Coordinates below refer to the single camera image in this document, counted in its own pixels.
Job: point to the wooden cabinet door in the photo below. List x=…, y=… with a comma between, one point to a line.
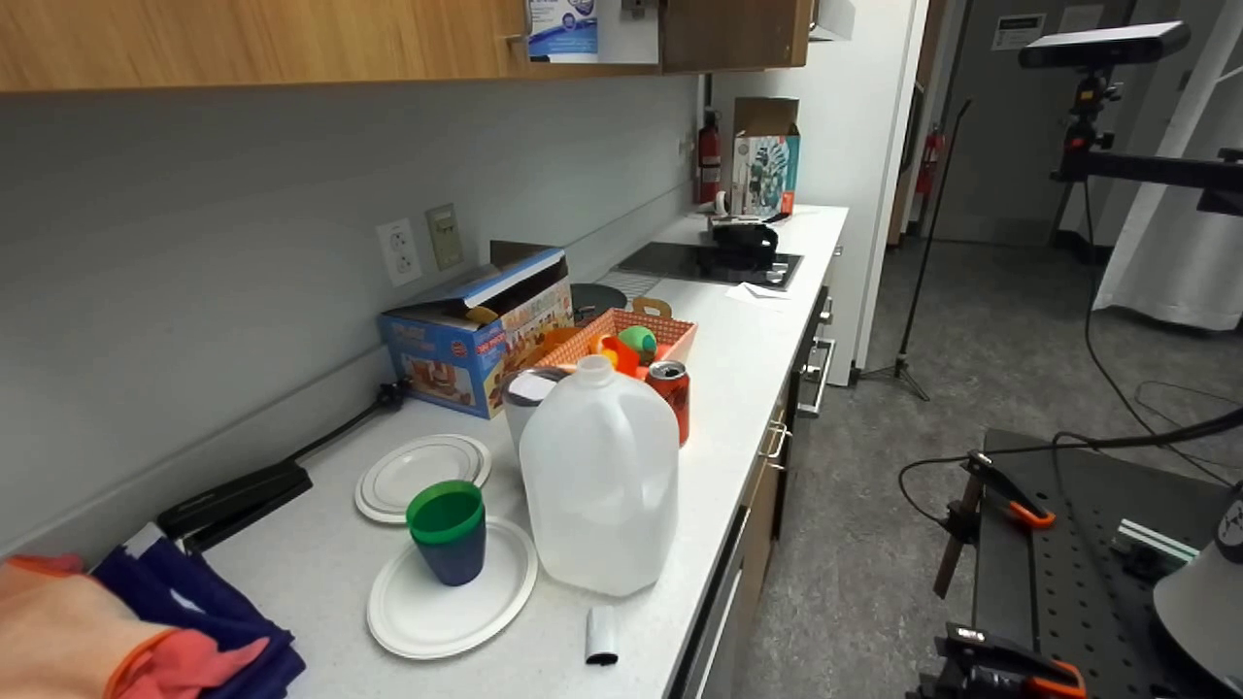
x=733, y=34

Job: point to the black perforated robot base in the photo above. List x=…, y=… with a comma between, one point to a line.
x=1068, y=592

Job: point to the blue white package in cabinet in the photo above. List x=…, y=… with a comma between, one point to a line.
x=561, y=27

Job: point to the wooden upper cabinet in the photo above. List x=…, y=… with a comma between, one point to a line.
x=224, y=46

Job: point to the red soda can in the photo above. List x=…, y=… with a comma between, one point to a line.
x=672, y=382

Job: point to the dark round bowl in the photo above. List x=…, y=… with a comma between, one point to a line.
x=596, y=302

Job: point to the white metal tin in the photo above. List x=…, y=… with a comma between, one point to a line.
x=527, y=394

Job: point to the translucent plastic milk jug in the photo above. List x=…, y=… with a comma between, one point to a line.
x=598, y=468

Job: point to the black pot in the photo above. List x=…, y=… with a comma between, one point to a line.
x=744, y=241

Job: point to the black cooktop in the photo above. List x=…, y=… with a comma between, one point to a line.
x=695, y=262

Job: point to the blue cardboard snack box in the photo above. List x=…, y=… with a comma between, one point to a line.
x=461, y=345

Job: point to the red fire extinguisher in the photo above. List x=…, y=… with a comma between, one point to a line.
x=708, y=161

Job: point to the white plate stack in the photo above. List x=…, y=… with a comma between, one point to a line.
x=388, y=484

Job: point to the green and blue cup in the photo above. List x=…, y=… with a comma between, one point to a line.
x=449, y=528

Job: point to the blue white cardboard box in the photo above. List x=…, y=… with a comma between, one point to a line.
x=766, y=156

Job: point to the small white black cylinder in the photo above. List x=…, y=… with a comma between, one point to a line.
x=598, y=640

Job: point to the lower wooden drawer cabinets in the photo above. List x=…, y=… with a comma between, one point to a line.
x=726, y=610

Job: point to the white plate under cup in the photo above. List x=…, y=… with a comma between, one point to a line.
x=421, y=619

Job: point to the orange black clamp upper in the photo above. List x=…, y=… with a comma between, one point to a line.
x=988, y=490

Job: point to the orange black clamp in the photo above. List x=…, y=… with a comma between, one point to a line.
x=988, y=490
x=988, y=664

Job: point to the black stapler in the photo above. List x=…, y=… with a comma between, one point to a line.
x=208, y=519

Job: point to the orange black clamp lower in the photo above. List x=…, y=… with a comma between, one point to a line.
x=988, y=664

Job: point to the blue cloth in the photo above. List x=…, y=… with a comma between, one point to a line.
x=166, y=584

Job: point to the beige wall switch plate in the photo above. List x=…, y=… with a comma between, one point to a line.
x=445, y=233

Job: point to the white wall outlet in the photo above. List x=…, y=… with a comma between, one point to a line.
x=399, y=249

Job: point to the black camera on tripod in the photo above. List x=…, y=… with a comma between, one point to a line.
x=1097, y=53

